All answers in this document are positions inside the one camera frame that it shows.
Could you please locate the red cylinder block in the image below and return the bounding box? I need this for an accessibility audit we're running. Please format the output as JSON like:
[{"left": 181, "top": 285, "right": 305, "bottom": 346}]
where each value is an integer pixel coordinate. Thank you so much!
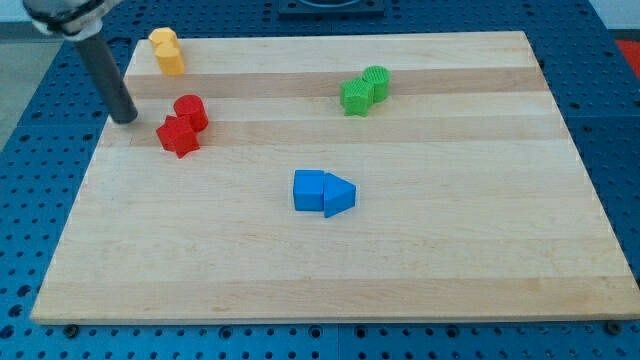
[{"left": 173, "top": 94, "right": 209, "bottom": 132}]

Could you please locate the green star block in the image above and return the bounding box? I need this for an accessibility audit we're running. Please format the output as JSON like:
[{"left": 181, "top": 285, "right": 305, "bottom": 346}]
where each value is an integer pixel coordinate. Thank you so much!
[{"left": 340, "top": 77, "right": 374, "bottom": 117}]

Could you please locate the red object at right edge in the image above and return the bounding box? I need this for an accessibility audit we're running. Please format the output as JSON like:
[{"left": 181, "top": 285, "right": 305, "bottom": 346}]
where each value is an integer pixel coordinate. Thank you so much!
[{"left": 616, "top": 40, "right": 640, "bottom": 78}]

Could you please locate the blue triangle block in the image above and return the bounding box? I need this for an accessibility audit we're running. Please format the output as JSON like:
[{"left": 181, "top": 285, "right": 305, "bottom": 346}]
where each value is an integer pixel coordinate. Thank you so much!
[{"left": 323, "top": 173, "right": 357, "bottom": 218}]

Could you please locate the wooden board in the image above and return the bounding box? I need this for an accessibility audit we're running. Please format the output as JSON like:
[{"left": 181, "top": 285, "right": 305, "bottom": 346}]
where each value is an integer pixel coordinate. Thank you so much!
[{"left": 31, "top": 31, "right": 639, "bottom": 325}]

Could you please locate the yellow heart block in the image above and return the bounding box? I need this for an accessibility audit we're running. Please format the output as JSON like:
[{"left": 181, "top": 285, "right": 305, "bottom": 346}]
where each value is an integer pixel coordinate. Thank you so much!
[{"left": 154, "top": 43, "right": 185, "bottom": 76}]

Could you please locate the yellow hexagon block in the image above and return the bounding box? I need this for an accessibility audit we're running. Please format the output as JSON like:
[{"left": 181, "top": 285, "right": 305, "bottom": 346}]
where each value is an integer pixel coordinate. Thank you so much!
[{"left": 148, "top": 27, "right": 180, "bottom": 49}]

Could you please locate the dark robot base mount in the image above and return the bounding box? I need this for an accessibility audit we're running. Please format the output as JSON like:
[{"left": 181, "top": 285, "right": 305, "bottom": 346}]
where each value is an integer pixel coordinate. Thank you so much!
[{"left": 275, "top": 0, "right": 385, "bottom": 20}]

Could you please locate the red star block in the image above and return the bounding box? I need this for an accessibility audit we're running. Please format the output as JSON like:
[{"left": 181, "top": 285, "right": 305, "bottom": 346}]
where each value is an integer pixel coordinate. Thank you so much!
[{"left": 156, "top": 115, "right": 200, "bottom": 158}]

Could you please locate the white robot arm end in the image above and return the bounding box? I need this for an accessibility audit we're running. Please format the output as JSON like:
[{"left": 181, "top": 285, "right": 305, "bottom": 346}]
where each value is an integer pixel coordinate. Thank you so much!
[{"left": 22, "top": 0, "right": 122, "bottom": 42}]

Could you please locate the green cylinder block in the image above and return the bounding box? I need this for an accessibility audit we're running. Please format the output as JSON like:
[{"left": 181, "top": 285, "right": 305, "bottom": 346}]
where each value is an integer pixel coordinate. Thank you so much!
[{"left": 362, "top": 65, "right": 390, "bottom": 103}]

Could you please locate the blue cube block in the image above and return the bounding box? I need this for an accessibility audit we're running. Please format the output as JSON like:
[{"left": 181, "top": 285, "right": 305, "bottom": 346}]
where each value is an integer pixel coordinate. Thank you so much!
[{"left": 293, "top": 169, "right": 325, "bottom": 211}]

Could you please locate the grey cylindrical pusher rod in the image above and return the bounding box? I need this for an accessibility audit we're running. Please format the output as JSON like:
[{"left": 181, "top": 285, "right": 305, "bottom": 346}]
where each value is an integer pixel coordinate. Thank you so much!
[{"left": 74, "top": 31, "right": 138, "bottom": 124}]

